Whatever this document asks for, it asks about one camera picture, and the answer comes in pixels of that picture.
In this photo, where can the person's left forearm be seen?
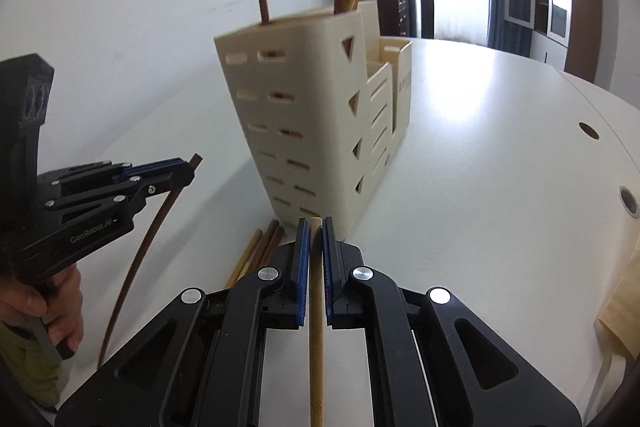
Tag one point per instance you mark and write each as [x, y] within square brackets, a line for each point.
[25, 367]

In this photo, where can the person's left hand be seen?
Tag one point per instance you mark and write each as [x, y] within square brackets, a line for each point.
[65, 302]

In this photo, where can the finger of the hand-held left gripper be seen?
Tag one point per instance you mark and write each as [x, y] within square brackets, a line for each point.
[150, 164]
[160, 187]

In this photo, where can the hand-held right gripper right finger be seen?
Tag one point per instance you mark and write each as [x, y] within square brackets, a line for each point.
[327, 277]

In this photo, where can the cream slotted utensil holder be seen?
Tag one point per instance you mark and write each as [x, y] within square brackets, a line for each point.
[310, 107]

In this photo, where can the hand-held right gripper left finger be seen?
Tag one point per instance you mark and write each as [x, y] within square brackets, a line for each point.
[301, 277]

